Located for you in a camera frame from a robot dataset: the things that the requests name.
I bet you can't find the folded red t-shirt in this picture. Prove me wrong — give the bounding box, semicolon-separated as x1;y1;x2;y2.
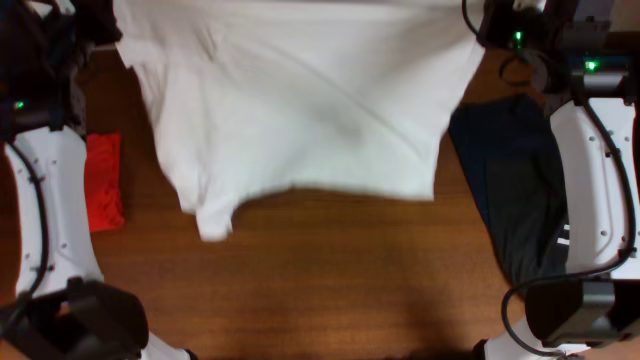
84;133;125;232

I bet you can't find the right black cable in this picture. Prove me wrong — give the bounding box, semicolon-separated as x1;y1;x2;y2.
459;0;639;359

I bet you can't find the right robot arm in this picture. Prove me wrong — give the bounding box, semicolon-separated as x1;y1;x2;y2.
474;0;639;360

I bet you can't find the white t-shirt with graphic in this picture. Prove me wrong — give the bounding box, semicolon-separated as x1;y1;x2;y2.
113;0;484;241

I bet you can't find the dark navy garment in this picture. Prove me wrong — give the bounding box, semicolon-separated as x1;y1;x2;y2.
449;95;568;285

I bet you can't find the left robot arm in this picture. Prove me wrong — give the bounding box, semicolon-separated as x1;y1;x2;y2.
1;0;193;360

